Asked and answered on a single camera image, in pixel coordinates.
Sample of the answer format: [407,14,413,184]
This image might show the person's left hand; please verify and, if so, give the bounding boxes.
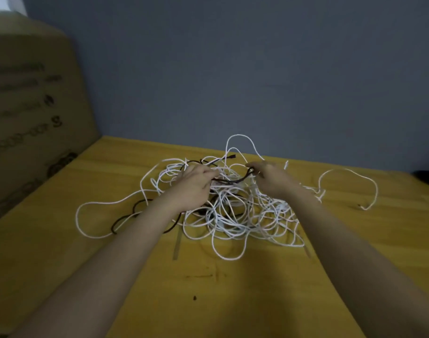
[160,163,220,213]

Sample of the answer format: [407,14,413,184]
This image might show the person's right forearm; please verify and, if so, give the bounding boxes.
[288,188,429,338]

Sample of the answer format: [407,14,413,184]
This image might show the person's right hand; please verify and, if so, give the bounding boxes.
[245,160,308,203]

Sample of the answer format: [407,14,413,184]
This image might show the person's left forearm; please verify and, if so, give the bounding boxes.
[10,200,184,338]

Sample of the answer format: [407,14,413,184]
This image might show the tangle of white cables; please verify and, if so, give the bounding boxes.
[75,133,379,262]

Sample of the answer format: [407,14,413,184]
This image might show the plain brown cardboard box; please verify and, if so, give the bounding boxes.
[0,12,101,224]

